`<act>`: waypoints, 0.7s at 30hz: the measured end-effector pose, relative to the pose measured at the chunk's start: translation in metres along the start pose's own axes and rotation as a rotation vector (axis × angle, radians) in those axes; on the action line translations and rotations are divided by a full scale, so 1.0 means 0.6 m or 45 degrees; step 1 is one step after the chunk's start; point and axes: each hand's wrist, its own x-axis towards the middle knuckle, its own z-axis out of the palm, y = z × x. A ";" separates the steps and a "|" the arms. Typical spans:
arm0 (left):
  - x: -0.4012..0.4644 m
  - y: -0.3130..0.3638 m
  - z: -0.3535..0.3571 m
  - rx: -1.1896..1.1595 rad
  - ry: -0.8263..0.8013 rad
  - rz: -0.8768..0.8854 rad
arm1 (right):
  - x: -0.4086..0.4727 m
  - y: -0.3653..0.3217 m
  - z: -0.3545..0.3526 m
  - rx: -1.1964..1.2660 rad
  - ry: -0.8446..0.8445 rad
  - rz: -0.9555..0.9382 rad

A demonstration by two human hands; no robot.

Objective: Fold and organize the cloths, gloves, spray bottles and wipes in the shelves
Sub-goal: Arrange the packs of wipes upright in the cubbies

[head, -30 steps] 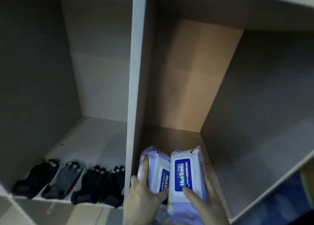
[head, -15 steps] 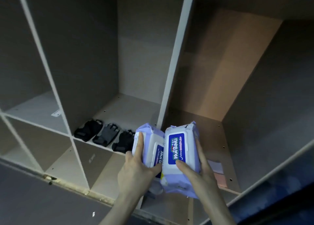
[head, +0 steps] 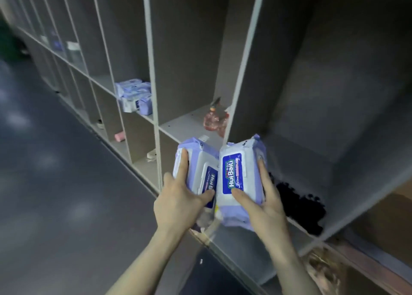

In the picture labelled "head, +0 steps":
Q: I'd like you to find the person's left hand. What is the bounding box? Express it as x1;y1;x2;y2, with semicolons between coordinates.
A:
154;148;215;238

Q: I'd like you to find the person's right hand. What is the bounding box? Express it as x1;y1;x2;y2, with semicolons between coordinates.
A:
231;158;289;248

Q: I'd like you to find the pink spray bottle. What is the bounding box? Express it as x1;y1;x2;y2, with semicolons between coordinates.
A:
203;97;221;132
217;110;230;138

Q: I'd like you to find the pink resistance band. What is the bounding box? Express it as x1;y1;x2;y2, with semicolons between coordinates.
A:
334;240;412;295

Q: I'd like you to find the grey cubby shelf unit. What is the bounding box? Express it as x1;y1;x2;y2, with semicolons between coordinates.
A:
0;0;412;295

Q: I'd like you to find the person's left forearm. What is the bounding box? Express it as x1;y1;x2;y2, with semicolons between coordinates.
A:
106;227;191;295

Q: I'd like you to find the crumpled clear plastic bag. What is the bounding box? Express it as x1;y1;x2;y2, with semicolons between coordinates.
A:
304;248;342;295

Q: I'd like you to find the white lidded plastic cup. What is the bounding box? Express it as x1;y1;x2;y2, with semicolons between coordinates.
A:
65;41;82;64

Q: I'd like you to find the blue purple plastic bag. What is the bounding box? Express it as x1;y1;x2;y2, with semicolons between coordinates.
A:
49;30;64;51

